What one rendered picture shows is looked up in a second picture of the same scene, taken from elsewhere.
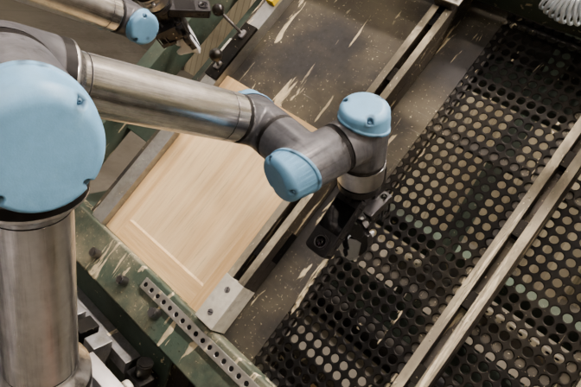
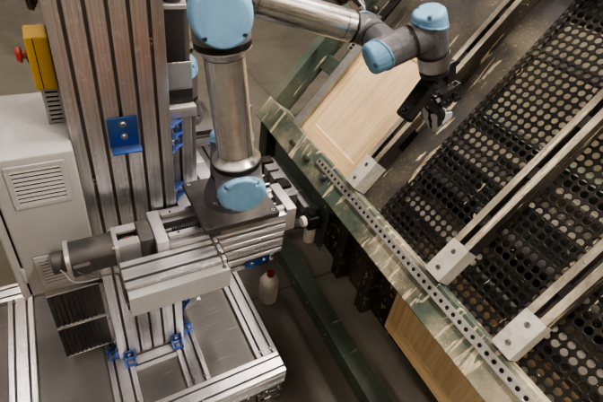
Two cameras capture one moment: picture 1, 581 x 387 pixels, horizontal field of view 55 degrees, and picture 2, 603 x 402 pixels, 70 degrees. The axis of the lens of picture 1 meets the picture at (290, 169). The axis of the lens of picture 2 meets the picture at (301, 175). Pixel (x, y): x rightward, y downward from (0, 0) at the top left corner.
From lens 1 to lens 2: 0.36 m
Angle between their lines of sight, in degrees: 23
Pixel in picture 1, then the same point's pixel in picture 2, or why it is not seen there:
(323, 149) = (397, 39)
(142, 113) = (288, 17)
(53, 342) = (237, 132)
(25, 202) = (215, 42)
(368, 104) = (431, 9)
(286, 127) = (378, 28)
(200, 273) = (353, 156)
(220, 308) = (361, 175)
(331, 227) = (413, 100)
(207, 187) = (363, 101)
